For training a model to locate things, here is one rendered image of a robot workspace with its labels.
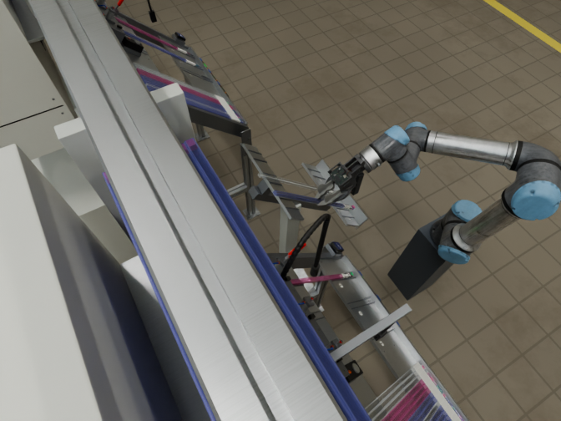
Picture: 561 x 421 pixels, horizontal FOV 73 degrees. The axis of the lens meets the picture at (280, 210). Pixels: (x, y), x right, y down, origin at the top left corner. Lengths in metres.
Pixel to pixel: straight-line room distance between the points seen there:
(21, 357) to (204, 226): 0.25
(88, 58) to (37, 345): 0.24
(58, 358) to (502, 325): 2.28
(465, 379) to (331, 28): 2.94
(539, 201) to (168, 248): 1.20
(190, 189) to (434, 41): 3.75
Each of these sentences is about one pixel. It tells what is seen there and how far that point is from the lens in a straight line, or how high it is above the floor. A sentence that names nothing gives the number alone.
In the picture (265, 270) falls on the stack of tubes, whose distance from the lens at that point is 0.43.
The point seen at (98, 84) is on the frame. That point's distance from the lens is 0.27.
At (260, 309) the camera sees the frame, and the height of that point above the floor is 1.90.
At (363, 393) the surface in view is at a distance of 1.06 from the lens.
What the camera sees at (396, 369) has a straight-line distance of 1.28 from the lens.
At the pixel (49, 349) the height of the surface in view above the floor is 1.72.
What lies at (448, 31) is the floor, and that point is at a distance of 4.07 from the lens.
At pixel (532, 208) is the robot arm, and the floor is 1.13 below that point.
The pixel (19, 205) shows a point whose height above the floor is 1.72.
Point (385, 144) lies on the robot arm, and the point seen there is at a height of 1.14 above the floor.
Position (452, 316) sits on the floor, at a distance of 2.35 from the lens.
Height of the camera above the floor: 2.05
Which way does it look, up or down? 59 degrees down
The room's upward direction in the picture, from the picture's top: 2 degrees clockwise
